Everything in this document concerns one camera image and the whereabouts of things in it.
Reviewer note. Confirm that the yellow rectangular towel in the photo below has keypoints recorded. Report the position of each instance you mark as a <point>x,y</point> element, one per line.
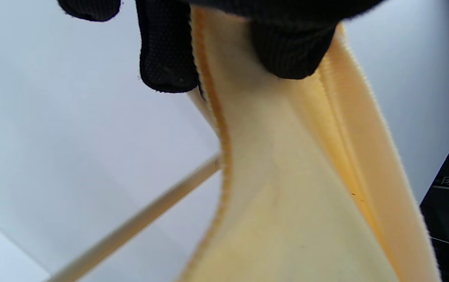
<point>287,176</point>

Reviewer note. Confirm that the wooden desktop rack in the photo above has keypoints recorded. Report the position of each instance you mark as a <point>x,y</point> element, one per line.
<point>138,221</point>

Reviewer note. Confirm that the person's left hand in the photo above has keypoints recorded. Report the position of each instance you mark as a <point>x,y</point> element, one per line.
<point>165,47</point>

